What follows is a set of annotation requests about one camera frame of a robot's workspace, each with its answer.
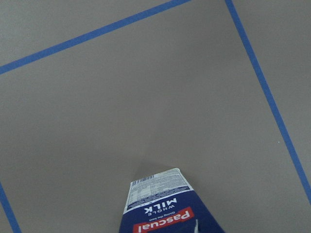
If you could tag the blue white milk carton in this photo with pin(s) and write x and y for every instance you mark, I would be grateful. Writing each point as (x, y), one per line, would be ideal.
(166, 203)

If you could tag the blue tape line crosswise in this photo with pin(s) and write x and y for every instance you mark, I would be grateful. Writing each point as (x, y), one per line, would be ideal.
(90, 35)

